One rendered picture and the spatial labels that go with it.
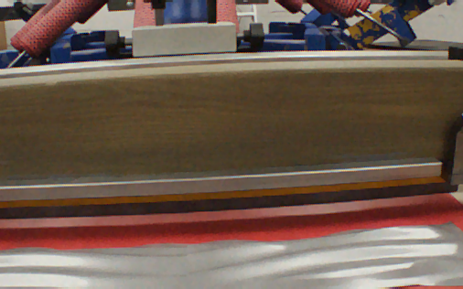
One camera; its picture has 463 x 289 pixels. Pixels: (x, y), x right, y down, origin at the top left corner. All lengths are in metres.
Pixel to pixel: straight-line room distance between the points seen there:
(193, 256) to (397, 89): 0.17
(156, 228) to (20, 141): 0.11
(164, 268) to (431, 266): 0.15
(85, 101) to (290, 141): 0.13
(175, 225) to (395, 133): 0.16
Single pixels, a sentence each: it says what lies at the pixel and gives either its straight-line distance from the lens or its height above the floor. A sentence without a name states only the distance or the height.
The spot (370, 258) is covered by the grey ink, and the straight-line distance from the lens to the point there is 0.28.
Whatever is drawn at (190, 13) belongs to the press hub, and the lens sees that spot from 1.07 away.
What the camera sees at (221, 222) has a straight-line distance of 0.33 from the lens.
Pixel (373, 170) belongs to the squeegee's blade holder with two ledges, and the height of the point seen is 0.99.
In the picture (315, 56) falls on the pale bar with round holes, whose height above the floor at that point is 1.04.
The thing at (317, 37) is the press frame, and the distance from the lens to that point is 0.95.
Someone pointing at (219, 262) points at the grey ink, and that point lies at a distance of 0.27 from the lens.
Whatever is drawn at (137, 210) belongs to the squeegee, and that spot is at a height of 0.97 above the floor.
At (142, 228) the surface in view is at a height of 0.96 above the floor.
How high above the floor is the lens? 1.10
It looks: 17 degrees down
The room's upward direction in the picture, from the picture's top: 2 degrees counter-clockwise
